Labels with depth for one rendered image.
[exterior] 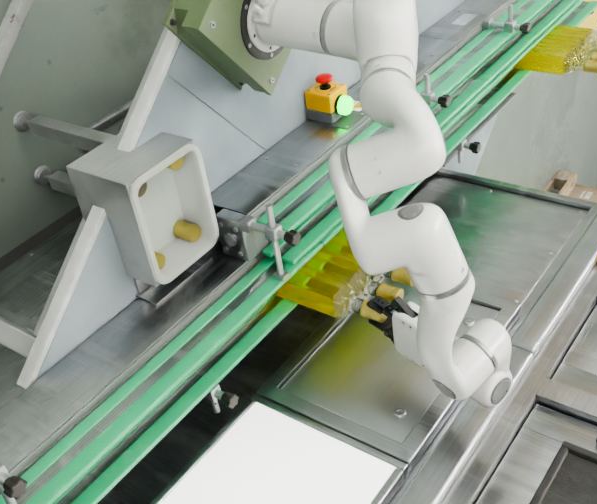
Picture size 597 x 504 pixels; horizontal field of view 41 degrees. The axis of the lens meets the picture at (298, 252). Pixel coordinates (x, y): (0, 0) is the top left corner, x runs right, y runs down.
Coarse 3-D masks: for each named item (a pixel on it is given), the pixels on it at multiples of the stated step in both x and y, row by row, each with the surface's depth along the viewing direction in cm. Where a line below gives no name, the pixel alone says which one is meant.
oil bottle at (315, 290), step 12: (300, 276) 157; (312, 276) 156; (324, 276) 156; (288, 288) 157; (300, 288) 155; (312, 288) 153; (324, 288) 153; (336, 288) 152; (348, 288) 152; (300, 300) 157; (312, 300) 155; (324, 300) 152; (336, 300) 151; (348, 300) 151; (324, 312) 155; (336, 312) 152; (348, 312) 152
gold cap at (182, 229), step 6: (180, 222) 153; (186, 222) 153; (174, 228) 153; (180, 228) 152; (186, 228) 152; (192, 228) 151; (198, 228) 153; (174, 234) 154; (180, 234) 153; (186, 234) 152; (192, 234) 152; (198, 234) 153; (192, 240) 152
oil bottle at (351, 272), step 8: (320, 256) 161; (328, 256) 161; (312, 264) 160; (320, 264) 159; (328, 264) 159; (336, 264) 159; (344, 264) 158; (352, 264) 158; (320, 272) 158; (328, 272) 157; (336, 272) 156; (344, 272) 156; (352, 272) 156; (360, 272) 156; (344, 280) 155; (352, 280) 154; (360, 280) 154; (368, 280) 155; (360, 288) 154; (360, 296) 155
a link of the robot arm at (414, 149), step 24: (384, 72) 116; (360, 96) 118; (384, 96) 113; (408, 96) 111; (384, 120) 116; (408, 120) 110; (432, 120) 111; (360, 144) 115; (384, 144) 112; (408, 144) 111; (432, 144) 110; (360, 168) 113; (384, 168) 112; (408, 168) 112; (432, 168) 112; (360, 192) 115; (384, 192) 116
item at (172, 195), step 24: (168, 168) 148; (192, 168) 146; (168, 192) 150; (192, 192) 150; (144, 216) 146; (168, 216) 151; (192, 216) 154; (144, 240) 138; (168, 240) 153; (216, 240) 154; (168, 264) 148
